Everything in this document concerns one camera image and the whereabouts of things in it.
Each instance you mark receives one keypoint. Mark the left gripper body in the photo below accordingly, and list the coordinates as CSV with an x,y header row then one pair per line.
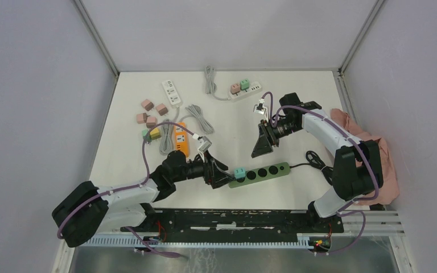
x,y
209,177

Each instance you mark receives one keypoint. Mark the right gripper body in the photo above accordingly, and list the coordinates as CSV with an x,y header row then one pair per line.
x,y
274,133

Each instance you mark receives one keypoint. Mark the teal USB adapter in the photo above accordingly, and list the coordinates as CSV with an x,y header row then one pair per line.
x,y
240,173

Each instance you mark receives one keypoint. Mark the green power strip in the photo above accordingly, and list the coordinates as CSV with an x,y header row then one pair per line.
x,y
262,174

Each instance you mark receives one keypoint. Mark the orange power strip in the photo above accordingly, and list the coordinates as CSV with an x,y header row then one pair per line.
x,y
181,141

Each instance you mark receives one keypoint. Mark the yellow USB adapter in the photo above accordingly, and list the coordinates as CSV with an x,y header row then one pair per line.
x,y
155,134

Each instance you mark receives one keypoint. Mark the mint adapter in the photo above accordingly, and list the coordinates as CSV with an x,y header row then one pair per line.
x,y
146,136

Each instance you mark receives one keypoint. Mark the white power strip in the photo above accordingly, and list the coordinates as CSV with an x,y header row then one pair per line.
x,y
172,94
255,87

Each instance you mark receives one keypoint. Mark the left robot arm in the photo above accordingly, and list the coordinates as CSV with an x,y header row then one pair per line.
x,y
89,209

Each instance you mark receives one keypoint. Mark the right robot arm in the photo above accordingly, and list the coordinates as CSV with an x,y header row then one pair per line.
x,y
356,172

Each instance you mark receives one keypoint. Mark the green adapter on far strip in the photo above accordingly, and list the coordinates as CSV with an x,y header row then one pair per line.
x,y
244,84

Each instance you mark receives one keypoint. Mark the pink cloth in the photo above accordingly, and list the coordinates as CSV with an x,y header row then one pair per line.
x,y
390,189

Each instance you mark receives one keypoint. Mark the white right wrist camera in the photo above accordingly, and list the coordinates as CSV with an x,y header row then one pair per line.
x,y
261,107

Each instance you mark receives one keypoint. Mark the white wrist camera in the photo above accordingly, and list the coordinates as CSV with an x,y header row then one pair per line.
x,y
261,107
204,144

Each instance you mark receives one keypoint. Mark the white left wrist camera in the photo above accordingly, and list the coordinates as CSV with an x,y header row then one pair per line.
x,y
204,144

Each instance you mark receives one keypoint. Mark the black mounting base plate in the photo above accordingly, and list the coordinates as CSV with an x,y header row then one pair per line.
x,y
235,226

